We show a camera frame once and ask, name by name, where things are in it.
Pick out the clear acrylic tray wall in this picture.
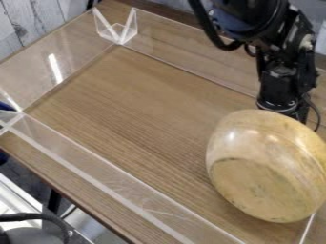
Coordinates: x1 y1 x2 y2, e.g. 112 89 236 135
0 2 326 244

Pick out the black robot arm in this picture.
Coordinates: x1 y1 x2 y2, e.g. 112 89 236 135
187 0 317 123

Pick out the black cable loop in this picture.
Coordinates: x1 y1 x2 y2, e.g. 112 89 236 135
0 212 70 244

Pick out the black table leg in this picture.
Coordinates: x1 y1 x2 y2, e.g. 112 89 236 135
46 190 62 214

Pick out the light wooden bowl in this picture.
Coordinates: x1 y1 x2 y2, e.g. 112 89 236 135
204 110 326 223

